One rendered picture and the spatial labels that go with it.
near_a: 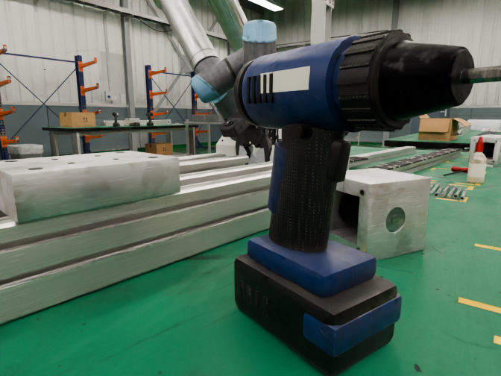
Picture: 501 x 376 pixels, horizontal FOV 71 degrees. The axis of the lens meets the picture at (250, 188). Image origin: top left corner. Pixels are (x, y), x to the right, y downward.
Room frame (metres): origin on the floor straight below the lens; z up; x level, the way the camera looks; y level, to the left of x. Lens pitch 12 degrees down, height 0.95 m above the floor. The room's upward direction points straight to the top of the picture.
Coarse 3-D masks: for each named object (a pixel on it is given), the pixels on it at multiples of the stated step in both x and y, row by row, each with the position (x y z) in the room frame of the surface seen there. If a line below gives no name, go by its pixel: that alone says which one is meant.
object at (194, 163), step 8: (184, 160) 0.72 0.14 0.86; (192, 160) 0.67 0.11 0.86; (200, 160) 0.67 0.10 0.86; (208, 160) 0.67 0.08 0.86; (216, 160) 0.69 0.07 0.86; (224, 160) 0.70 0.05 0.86; (232, 160) 0.72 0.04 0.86; (240, 160) 0.74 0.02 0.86; (248, 160) 0.75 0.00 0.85; (184, 168) 0.63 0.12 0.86; (192, 168) 0.64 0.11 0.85; (200, 168) 0.66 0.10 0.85; (208, 168) 0.67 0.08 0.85; (216, 168) 0.70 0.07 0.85
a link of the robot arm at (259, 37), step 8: (248, 24) 0.81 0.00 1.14; (256, 24) 0.80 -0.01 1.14; (264, 24) 0.80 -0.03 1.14; (272, 24) 0.81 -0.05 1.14; (248, 32) 0.81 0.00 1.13; (256, 32) 0.80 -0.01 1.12; (264, 32) 0.80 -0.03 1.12; (272, 32) 0.81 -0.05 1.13; (248, 40) 0.81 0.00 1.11; (256, 40) 0.80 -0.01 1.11; (264, 40) 0.80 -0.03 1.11; (272, 40) 0.81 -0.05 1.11; (248, 48) 0.81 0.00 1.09; (256, 48) 0.80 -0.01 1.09; (264, 48) 0.80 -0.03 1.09; (272, 48) 0.81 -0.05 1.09; (248, 56) 0.81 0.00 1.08; (256, 56) 0.80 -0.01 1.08
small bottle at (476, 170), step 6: (480, 138) 0.89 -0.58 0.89; (480, 144) 0.89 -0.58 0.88; (480, 150) 0.88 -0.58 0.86; (474, 156) 0.89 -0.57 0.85; (480, 156) 0.88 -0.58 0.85; (474, 162) 0.88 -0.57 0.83; (480, 162) 0.88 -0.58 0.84; (468, 168) 0.90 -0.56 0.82; (474, 168) 0.88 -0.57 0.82; (480, 168) 0.87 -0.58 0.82; (468, 174) 0.89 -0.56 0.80; (474, 174) 0.88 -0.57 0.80; (480, 174) 0.87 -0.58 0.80; (468, 180) 0.89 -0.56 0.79; (474, 180) 0.88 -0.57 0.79; (480, 180) 0.87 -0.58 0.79
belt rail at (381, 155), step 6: (384, 150) 1.45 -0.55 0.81; (390, 150) 1.45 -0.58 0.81; (396, 150) 1.45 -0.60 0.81; (402, 150) 1.50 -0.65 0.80; (408, 150) 1.55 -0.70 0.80; (360, 156) 1.23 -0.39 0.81; (366, 156) 1.25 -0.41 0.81; (372, 156) 1.28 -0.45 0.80; (378, 156) 1.32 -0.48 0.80; (384, 156) 1.38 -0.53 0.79; (390, 156) 1.41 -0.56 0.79; (396, 156) 1.46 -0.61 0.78; (354, 162) 1.20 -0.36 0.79; (360, 162) 1.22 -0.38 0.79; (366, 162) 1.25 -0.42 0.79; (372, 162) 1.29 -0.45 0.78
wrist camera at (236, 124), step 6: (234, 114) 0.80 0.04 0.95; (240, 114) 0.79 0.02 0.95; (228, 120) 0.78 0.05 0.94; (234, 120) 0.76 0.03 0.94; (240, 120) 0.76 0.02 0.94; (222, 126) 0.77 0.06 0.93; (228, 126) 0.75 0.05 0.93; (234, 126) 0.75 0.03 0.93; (240, 126) 0.76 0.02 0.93; (246, 126) 0.77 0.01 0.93; (222, 132) 0.76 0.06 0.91; (228, 132) 0.75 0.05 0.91; (234, 132) 0.75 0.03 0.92; (240, 132) 0.76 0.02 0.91
